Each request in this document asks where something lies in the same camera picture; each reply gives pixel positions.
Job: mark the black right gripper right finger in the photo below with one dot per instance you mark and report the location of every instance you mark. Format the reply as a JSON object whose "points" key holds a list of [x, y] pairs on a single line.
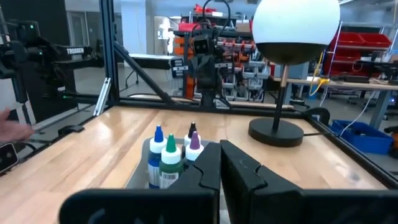
{"points": [[280, 208]]}

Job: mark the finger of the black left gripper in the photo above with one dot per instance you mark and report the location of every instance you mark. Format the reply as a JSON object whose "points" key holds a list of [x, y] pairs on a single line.
{"points": [[211, 77], [202, 77]]}

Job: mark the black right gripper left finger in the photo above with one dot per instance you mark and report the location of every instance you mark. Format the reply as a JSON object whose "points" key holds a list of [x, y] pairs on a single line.
{"points": [[155, 208]]}

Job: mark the large green food coloring bottle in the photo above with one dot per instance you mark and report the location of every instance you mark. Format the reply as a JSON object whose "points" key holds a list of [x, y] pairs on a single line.
{"points": [[170, 168]]}

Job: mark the large blue food coloring bottle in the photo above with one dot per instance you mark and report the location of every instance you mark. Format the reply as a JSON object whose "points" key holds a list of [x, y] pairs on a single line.
{"points": [[154, 161]]}

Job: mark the large black-tipped food coloring bottle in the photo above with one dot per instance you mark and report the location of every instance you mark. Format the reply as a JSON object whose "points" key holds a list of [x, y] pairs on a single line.
{"points": [[191, 129]]}

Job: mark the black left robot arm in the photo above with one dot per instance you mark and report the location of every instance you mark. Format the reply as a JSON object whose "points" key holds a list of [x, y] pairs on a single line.
{"points": [[207, 98]]}

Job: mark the parts shelf with small bins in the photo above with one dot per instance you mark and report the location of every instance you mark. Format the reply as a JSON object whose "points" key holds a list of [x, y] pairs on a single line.
{"points": [[248, 74]]}

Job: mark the grey plastic bin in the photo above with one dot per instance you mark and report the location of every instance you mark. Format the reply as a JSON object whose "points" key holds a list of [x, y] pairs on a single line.
{"points": [[140, 174]]}

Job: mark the white globe table lamp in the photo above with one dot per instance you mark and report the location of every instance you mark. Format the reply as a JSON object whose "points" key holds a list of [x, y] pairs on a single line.
{"points": [[295, 21]]}

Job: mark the blue plastic storage bin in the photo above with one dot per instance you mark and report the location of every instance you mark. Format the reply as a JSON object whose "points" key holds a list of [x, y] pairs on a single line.
{"points": [[363, 140]]}

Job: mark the black table clamp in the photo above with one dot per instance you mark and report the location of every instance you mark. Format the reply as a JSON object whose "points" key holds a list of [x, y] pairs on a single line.
{"points": [[71, 129]]}

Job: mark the wooden workbench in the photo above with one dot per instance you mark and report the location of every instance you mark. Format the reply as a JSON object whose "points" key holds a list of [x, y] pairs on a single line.
{"points": [[342, 84]]}

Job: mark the red storage bin rack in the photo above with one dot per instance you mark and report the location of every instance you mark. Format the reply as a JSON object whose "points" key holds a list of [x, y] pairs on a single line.
{"points": [[348, 39]]}

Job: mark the person's hand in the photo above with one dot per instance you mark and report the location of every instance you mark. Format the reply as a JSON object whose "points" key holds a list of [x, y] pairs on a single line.
{"points": [[14, 130]]}

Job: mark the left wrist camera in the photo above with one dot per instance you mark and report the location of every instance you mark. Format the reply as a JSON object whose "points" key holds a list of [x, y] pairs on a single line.
{"points": [[202, 45]]}

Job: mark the black aluminium table frame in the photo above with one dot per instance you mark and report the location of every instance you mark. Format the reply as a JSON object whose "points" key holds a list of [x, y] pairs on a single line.
{"points": [[109, 46]]}

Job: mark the small table-level camera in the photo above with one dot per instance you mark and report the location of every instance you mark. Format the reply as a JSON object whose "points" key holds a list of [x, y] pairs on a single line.
{"points": [[7, 158]]}

